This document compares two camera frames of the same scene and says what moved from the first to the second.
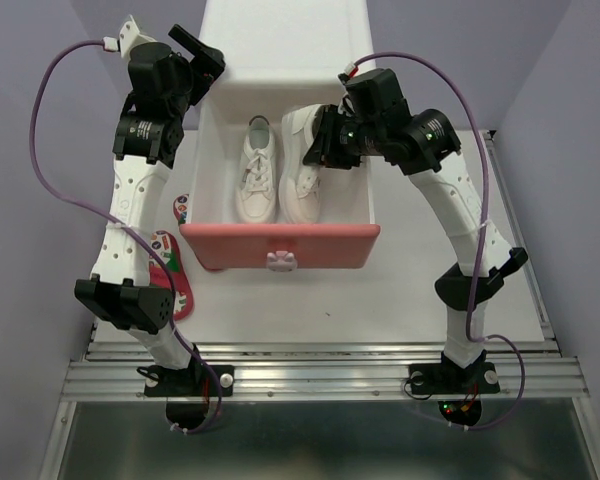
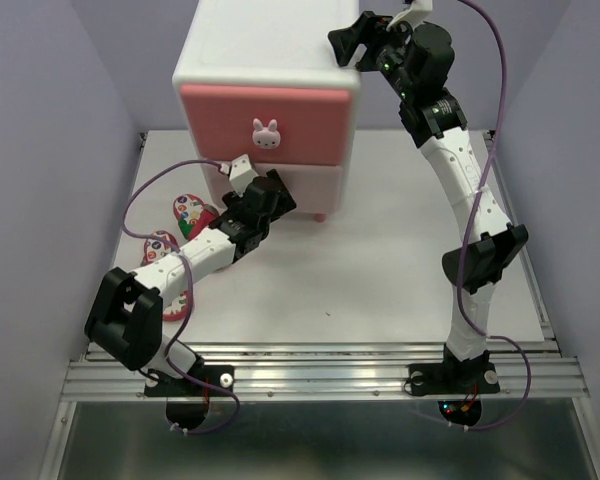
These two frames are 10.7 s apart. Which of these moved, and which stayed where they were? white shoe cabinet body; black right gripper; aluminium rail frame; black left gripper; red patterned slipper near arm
Moved: black left gripper; white shoe cabinet body; black right gripper
Stayed: red patterned slipper near arm; aluminium rail frame
